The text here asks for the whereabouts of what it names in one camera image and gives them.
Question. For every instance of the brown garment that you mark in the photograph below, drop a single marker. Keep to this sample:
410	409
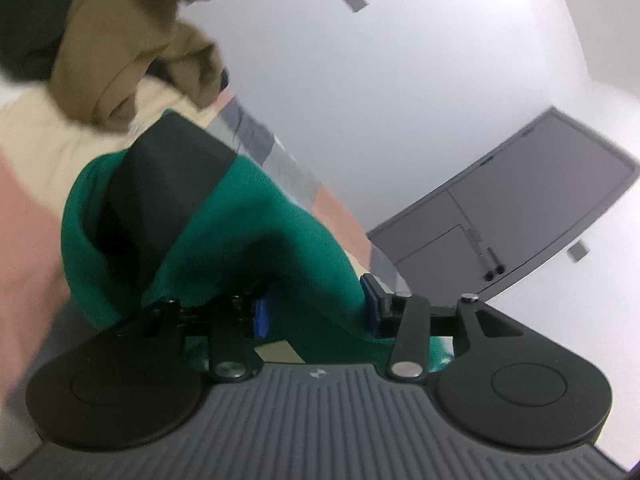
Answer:
130	45

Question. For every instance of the black garment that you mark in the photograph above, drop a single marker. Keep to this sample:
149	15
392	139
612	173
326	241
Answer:
30	15

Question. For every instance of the grey wall switch plate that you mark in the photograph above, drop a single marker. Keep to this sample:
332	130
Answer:
578	252

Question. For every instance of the green hoodie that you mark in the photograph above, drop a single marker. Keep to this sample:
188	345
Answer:
225	220

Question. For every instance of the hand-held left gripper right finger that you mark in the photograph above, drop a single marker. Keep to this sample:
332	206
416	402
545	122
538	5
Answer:
376	305

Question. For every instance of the pink beige grey patchwork blanket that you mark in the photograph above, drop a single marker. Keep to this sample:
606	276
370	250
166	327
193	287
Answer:
30	210

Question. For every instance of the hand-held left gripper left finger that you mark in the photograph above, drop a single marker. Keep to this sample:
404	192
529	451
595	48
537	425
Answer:
262	319

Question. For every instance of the grey door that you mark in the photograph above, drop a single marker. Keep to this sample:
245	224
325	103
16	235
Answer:
525	200

